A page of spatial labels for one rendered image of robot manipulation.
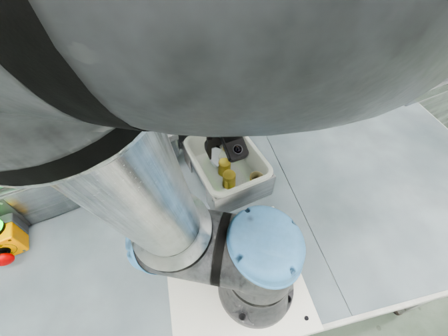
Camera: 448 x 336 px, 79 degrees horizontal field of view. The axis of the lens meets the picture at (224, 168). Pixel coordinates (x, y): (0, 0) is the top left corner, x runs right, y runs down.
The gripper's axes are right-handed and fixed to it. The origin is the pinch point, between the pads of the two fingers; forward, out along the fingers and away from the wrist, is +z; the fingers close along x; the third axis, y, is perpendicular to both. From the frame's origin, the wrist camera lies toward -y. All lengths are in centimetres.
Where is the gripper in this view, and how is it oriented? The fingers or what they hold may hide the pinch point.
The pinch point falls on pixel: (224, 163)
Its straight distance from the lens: 73.5
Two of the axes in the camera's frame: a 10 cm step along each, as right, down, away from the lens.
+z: 0.0, 6.4, 7.7
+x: -9.1, 3.2, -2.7
